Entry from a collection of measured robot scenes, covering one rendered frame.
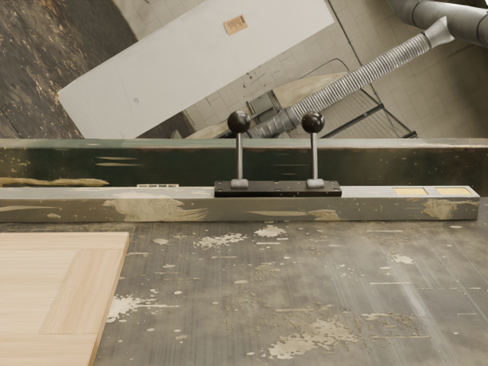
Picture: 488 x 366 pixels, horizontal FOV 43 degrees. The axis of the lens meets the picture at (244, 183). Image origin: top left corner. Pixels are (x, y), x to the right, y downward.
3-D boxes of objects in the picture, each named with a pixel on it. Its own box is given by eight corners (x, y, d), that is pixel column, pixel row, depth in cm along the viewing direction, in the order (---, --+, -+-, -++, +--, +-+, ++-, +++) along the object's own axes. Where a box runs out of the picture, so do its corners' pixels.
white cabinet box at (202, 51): (72, 80, 519) (288, -50, 490) (112, 139, 536) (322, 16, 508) (54, 94, 461) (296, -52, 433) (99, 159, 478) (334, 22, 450)
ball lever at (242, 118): (227, 194, 100) (226, 114, 102) (250, 194, 100) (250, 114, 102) (227, 191, 96) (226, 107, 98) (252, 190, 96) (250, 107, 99)
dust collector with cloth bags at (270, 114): (165, 136, 730) (330, 40, 699) (196, 184, 750) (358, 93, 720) (152, 171, 600) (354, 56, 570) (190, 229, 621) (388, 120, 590)
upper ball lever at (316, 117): (301, 194, 100) (299, 114, 103) (324, 194, 101) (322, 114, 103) (304, 190, 97) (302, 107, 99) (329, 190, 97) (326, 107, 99)
